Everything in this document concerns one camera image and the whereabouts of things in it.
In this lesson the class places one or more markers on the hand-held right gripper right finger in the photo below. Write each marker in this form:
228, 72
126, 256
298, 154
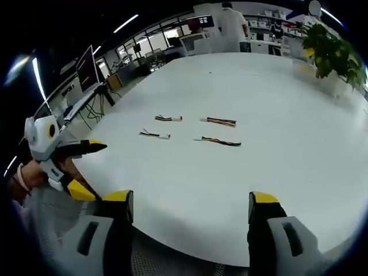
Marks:
276, 238

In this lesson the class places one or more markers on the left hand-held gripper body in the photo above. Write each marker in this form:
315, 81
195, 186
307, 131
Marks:
43, 143

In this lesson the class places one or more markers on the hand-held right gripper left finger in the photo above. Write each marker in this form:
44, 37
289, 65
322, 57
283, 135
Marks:
97, 238

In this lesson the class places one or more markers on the person's left hand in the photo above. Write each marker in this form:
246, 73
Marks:
30, 176

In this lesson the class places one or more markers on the pink wristband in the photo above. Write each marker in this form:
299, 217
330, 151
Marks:
22, 177

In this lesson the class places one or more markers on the white side desk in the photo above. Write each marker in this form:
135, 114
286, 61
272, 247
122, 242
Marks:
80, 105

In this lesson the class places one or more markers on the yellow box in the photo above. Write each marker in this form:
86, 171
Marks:
117, 82

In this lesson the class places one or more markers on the computer monitor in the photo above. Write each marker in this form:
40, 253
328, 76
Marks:
86, 67

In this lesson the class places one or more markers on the white cabinet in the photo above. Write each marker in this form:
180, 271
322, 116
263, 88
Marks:
195, 43

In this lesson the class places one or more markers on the green potted plant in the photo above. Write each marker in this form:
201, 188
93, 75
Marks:
330, 53

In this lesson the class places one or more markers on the storage shelf with white bins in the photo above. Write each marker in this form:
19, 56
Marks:
267, 23

